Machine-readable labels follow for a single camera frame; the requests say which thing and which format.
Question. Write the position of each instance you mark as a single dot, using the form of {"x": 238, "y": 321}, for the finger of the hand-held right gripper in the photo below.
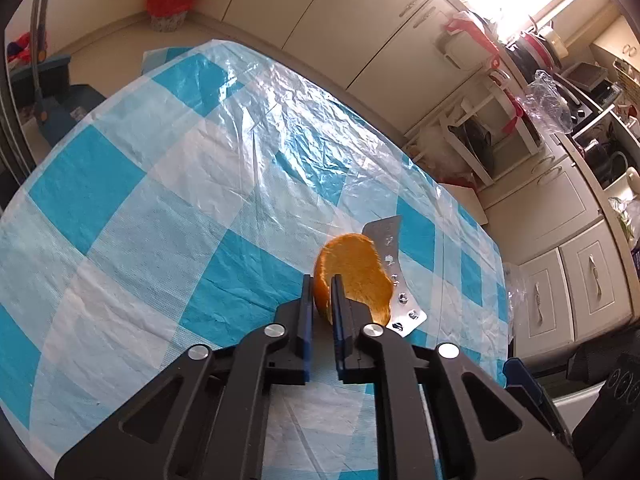
{"x": 522, "y": 382}

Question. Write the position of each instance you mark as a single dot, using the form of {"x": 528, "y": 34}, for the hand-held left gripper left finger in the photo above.
{"x": 305, "y": 320}

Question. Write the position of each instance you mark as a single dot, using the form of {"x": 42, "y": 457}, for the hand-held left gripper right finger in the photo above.
{"x": 337, "y": 320}

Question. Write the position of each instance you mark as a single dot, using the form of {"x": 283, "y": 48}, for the orange peel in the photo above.
{"x": 355, "y": 270}

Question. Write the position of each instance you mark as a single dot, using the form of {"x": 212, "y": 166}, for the small clear plastic bag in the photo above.
{"x": 515, "y": 290}

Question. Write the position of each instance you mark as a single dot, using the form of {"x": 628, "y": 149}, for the silver blister pack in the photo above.
{"x": 390, "y": 240}

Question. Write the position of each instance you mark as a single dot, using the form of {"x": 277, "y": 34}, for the cardboard piece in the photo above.
{"x": 467, "y": 205}

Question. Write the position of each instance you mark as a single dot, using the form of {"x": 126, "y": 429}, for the plastic bag of greens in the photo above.
{"x": 625, "y": 217}

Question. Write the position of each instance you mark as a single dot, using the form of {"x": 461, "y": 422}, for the blue checked tablecloth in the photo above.
{"x": 150, "y": 200}

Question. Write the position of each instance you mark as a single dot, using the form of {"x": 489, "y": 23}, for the dark pan in cart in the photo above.
{"x": 472, "y": 145}

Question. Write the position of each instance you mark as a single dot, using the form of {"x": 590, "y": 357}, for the white kettle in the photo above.
{"x": 622, "y": 182}

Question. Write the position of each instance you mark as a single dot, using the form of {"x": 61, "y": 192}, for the black pot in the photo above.
{"x": 597, "y": 155}

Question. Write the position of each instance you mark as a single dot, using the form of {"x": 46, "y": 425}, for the white kitchen cart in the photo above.
{"x": 525, "y": 130}

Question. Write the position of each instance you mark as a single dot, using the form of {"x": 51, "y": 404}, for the clear crumpled plastic bag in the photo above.
{"x": 547, "y": 100}

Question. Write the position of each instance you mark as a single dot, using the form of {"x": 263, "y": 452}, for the black toaster oven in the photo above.
{"x": 597, "y": 105}

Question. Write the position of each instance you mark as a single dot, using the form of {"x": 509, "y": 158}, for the white hanging bin red bag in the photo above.
{"x": 465, "y": 45}

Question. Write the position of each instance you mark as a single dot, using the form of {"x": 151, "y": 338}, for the white kitchen cabinets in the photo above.
{"x": 310, "y": 15}

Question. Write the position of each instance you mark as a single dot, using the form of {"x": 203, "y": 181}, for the grey microwave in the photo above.
{"x": 590, "y": 75}

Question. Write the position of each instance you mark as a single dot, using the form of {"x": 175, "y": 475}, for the stack of food containers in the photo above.
{"x": 537, "y": 47}

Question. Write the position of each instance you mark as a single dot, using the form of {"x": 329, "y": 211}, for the red lined waste bin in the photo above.
{"x": 172, "y": 2}

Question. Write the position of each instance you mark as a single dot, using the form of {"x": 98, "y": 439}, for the red printed packages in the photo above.
{"x": 20, "y": 42}

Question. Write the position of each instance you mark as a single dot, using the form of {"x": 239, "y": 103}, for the grey metal folding frame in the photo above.
{"x": 40, "y": 50}

